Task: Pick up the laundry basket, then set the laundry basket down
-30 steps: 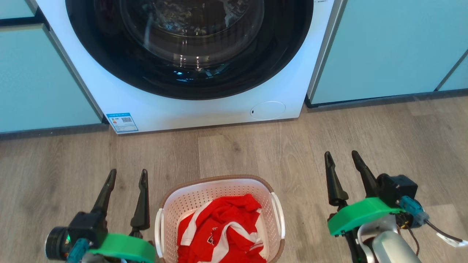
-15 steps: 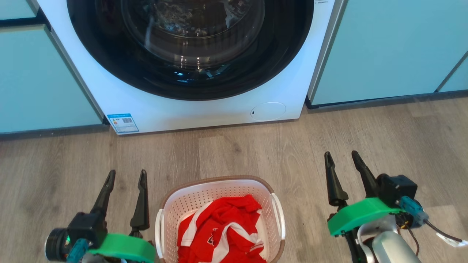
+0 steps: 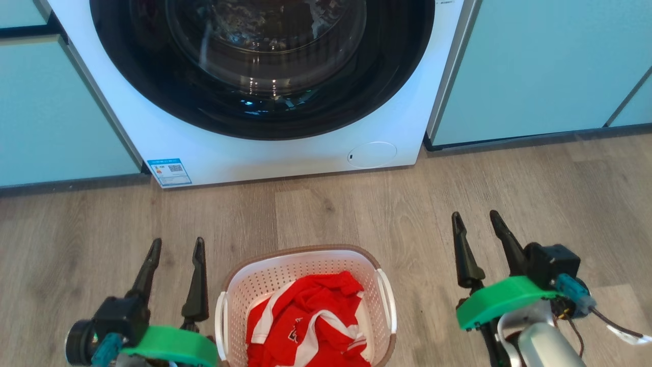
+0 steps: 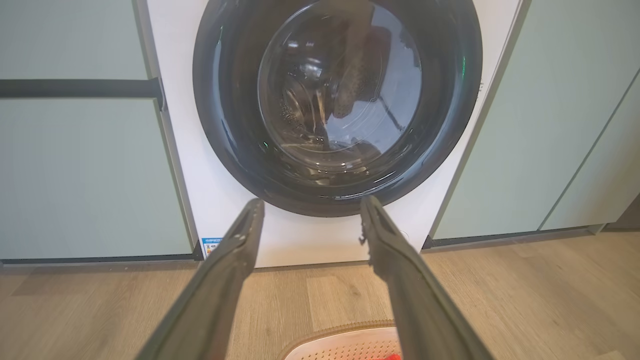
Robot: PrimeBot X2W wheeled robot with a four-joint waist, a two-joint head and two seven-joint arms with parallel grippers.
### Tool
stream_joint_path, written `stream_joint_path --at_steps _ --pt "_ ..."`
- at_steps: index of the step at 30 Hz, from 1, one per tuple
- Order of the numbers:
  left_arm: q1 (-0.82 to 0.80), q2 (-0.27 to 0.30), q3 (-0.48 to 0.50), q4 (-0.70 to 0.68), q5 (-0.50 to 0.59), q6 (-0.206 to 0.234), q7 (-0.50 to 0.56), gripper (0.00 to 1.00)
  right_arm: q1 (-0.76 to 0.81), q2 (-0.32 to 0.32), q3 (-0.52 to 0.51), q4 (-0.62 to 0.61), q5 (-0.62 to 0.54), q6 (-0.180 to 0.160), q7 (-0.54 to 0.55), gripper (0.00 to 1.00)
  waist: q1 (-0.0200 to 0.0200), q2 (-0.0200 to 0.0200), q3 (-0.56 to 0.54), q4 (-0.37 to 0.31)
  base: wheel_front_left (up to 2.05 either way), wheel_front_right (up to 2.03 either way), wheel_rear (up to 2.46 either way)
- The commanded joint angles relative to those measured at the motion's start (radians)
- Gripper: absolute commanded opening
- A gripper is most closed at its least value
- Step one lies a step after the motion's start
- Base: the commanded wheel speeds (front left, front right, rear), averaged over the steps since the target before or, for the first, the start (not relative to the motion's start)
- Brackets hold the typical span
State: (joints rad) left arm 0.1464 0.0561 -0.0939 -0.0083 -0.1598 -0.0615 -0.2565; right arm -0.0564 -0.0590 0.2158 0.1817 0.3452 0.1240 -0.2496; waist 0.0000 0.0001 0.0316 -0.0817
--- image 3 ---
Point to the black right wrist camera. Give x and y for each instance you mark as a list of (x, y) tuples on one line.
[(552, 265)]

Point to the teal left camera connector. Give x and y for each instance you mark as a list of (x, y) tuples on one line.
[(106, 351)]

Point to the small printed warning label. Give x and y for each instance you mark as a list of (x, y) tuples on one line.
[(446, 2)]

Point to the light blue cabinet drawer front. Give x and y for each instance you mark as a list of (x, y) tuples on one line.
[(20, 11)]

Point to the light blue cabinet door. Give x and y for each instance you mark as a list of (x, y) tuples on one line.
[(56, 112)]

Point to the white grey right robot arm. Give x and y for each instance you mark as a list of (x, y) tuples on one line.
[(540, 341)]

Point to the black round washer door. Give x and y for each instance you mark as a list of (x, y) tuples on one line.
[(262, 61)]

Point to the narrow light blue cabinet panel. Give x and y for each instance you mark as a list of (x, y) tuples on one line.
[(634, 109)]

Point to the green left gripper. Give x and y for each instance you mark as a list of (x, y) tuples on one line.
[(173, 345)]

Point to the white perforated laundry basket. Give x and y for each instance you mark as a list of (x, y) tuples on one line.
[(265, 278)]

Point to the round white filter cover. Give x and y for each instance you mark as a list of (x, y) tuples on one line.
[(372, 155)]

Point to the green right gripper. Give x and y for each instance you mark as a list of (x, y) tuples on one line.
[(501, 300)]

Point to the blue energy label sticker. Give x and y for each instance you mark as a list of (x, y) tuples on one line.
[(169, 172)]

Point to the red and white garment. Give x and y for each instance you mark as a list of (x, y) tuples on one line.
[(305, 326)]

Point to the white front-load washing machine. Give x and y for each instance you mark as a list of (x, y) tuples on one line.
[(285, 148)]

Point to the teal camera connector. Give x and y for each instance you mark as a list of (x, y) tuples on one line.
[(574, 291), (106, 351)]

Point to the teal right camera connector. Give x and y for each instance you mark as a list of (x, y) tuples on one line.
[(574, 291)]

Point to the large light blue cabinet panel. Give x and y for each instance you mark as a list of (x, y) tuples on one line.
[(540, 66)]

